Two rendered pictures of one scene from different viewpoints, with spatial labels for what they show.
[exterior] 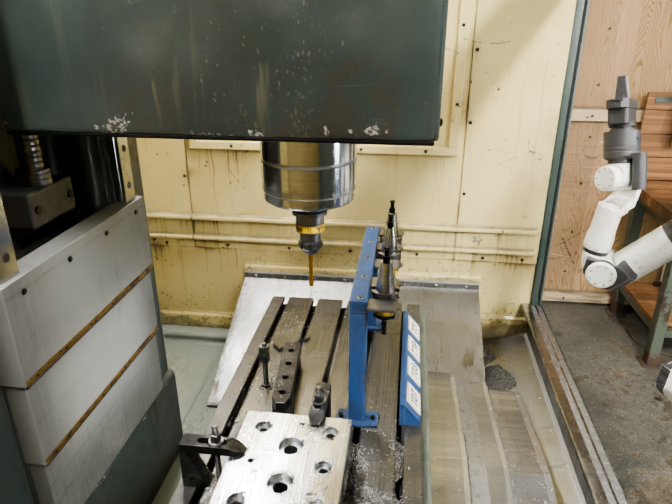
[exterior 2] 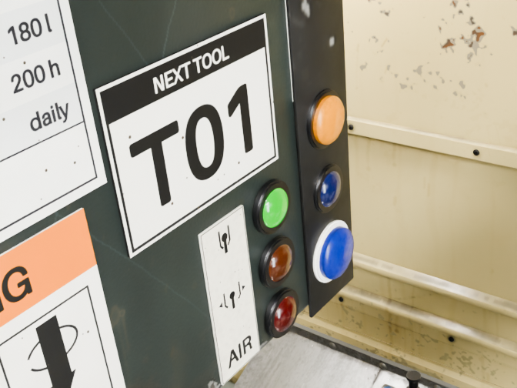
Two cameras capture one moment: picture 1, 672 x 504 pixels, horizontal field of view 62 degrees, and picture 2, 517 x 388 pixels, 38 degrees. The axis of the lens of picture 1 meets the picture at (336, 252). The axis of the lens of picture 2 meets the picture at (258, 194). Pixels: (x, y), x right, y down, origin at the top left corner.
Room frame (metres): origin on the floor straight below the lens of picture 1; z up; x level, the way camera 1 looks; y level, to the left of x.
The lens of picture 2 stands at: (0.87, -0.36, 1.89)
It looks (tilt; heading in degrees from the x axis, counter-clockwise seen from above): 29 degrees down; 33
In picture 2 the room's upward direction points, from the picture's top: 6 degrees counter-clockwise
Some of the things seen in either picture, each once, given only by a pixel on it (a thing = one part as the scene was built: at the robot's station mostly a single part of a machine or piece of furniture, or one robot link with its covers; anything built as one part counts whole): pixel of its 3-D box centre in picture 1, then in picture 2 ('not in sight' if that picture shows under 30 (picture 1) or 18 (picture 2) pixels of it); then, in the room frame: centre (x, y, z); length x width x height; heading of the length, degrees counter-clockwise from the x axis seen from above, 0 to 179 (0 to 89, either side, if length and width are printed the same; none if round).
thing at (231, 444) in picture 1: (214, 454); not in sight; (0.88, 0.25, 0.97); 0.13 x 0.03 x 0.15; 83
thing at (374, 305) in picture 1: (384, 305); not in sight; (1.06, -0.10, 1.21); 0.07 x 0.05 x 0.01; 83
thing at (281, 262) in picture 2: not in sight; (278, 262); (1.14, -0.19, 1.67); 0.02 x 0.01 x 0.02; 173
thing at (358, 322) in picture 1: (357, 367); not in sight; (1.07, -0.05, 1.05); 0.10 x 0.05 x 0.30; 83
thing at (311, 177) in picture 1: (309, 163); not in sight; (0.92, 0.05, 1.56); 0.16 x 0.16 x 0.12
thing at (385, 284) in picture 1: (386, 275); not in sight; (1.12, -0.11, 1.26); 0.04 x 0.04 x 0.07
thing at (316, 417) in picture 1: (319, 412); not in sight; (1.01, 0.04, 0.97); 0.13 x 0.03 x 0.15; 173
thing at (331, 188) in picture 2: not in sight; (328, 188); (1.19, -0.20, 1.69); 0.02 x 0.01 x 0.02; 173
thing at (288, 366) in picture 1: (287, 380); not in sight; (1.18, 0.12, 0.93); 0.26 x 0.05 x 0.06; 178
